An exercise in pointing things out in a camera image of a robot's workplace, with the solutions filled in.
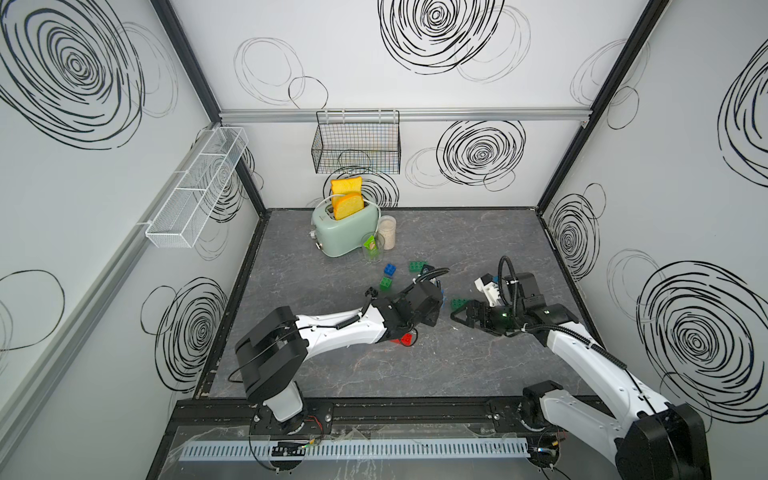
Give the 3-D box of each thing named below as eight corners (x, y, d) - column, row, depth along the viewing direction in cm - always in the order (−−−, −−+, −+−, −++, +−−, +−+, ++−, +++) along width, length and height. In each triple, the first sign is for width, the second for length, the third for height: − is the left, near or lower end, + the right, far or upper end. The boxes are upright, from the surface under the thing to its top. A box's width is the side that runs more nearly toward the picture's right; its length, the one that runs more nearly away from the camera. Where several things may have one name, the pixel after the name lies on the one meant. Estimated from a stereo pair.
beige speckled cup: (379, 250, 110) (378, 229, 101) (379, 236, 114) (378, 215, 105) (395, 250, 110) (396, 229, 101) (395, 236, 114) (396, 215, 105)
